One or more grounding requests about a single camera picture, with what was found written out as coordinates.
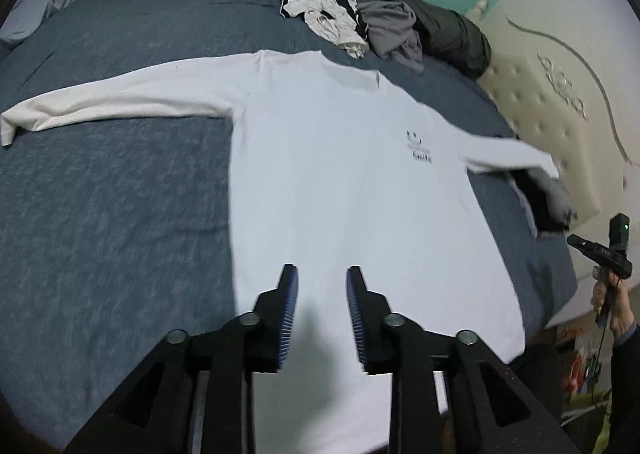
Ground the grey crumpled garment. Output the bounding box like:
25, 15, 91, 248
358, 1, 424, 72

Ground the person's right hand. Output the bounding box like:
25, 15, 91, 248
591, 271, 637, 344

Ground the colourful floor clutter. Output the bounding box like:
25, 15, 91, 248
556, 324, 612, 453

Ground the white black trimmed garment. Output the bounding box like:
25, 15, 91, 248
280, 0, 369, 59

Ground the cream tufted headboard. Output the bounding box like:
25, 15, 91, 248
464, 0, 640, 329

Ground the light grey blanket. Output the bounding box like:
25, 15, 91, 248
1, 0, 75, 50

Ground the white long sleeve shirt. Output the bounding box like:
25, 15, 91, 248
1, 50, 554, 453

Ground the navy blue bed sheet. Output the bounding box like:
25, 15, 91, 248
0, 0, 580, 452

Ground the black camera box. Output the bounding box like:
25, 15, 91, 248
608, 213, 630, 255

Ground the folded grey clothes stack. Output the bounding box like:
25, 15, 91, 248
508, 168, 577, 238

